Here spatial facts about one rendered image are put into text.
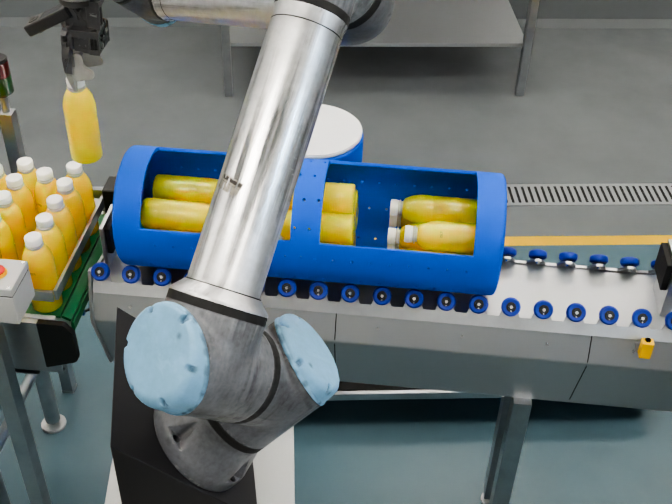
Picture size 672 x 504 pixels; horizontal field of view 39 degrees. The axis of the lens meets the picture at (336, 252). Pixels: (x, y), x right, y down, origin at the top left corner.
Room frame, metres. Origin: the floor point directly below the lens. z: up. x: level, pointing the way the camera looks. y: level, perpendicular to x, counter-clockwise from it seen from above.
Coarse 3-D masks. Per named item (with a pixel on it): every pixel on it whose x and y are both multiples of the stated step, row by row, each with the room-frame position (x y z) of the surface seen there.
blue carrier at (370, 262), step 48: (144, 192) 1.88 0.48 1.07; (384, 192) 1.89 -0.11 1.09; (432, 192) 1.88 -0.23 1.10; (480, 192) 1.70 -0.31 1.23; (144, 240) 1.65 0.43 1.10; (192, 240) 1.65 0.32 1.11; (288, 240) 1.64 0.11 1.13; (384, 240) 1.83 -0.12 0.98; (480, 240) 1.61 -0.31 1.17; (432, 288) 1.62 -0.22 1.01; (480, 288) 1.60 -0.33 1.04
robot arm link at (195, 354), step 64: (320, 0) 1.27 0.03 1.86; (256, 64) 1.24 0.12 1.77; (320, 64) 1.22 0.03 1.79; (256, 128) 1.14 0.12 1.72; (256, 192) 1.08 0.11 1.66; (256, 256) 1.03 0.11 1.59; (192, 320) 0.93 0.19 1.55; (256, 320) 0.97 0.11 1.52; (192, 384) 0.86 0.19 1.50; (256, 384) 0.93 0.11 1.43
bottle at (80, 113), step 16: (64, 96) 1.79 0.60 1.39; (80, 96) 1.78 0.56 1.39; (64, 112) 1.78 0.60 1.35; (80, 112) 1.77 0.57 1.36; (96, 112) 1.81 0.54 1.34; (80, 128) 1.77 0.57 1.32; (96, 128) 1.79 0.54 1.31; (80, 144) 1.77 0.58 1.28; (96, 144) 1.79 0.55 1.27; (80, 160) 1.77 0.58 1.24; (96, 160) 1.78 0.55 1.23
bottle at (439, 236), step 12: (420, 228) 1.69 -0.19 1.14; (432, 228) 1.68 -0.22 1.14; (444, 228) 1.68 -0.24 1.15; (456, 228) 1.68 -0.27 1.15; (468, 228) 1.68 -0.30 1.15; (420, 240) 1.67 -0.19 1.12; (432, 240) 1.66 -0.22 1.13; (444, 240) 1.66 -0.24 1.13; (456, 240) 1.65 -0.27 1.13; (468, 240) 1.65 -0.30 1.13; (456, 252) 1.65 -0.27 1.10; (468, 252) 1.65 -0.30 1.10
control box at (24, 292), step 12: (0, 264) 1.56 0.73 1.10; (12, 264) 1.56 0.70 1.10; (24, 264) 1.56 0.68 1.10; (0, 276) 1.52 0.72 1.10; (12, 276) 1.52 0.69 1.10; (24, 276) 1.55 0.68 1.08; (0, 288) 1.48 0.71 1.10; (12, 288) 1.48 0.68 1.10; (24, 288) 1.53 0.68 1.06; (0, 300) 1.48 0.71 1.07; (12, 300) 1.48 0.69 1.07; (24, 300) 1.52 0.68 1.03; (0, 312) 1.48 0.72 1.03; (12, 312) 1.48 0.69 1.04; (24, 312) 1.51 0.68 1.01
